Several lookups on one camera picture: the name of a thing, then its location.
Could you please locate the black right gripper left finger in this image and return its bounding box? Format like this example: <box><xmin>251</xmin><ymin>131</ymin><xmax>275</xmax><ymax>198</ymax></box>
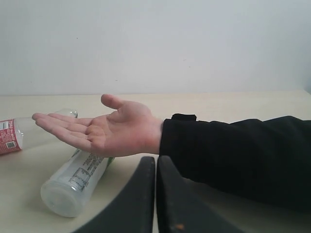
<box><xmin>76</xmin><ymin>156</ymin><xmax>155</xmax><ymax>233</ymax></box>

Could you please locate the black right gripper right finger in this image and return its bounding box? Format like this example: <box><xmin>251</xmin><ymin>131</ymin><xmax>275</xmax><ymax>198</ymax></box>
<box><xmin>156</xmin><ymin>156</ymin><xmax>242</xmax><ymax>233</ymax></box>

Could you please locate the clear cola bottle red label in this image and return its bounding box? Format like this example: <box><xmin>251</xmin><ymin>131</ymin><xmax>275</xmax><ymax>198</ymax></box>
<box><xmin>0</xmin><ymin>108</ymin><xmax>79</xmax><ymax>156</ymax></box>

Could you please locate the black sleeved forearm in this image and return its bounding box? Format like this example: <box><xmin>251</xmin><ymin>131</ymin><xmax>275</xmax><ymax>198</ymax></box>
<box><xmin>159</xmin><ymin>114</ymin><xmax>311</xmax><ymax>212</ymax></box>

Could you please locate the frosted bottle green round label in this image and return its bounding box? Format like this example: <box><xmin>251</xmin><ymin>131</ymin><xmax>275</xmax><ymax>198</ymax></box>
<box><xmin>40</xmin><ymin>149</ymin><xmax>114</xmax><ymax>217</ymax></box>

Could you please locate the person's open bare hand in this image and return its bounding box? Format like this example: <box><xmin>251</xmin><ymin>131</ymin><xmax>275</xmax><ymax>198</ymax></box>
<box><xmin>32</xmin><ymin>94</ymin><xmax>163</xmax><ymax>157</ymax></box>

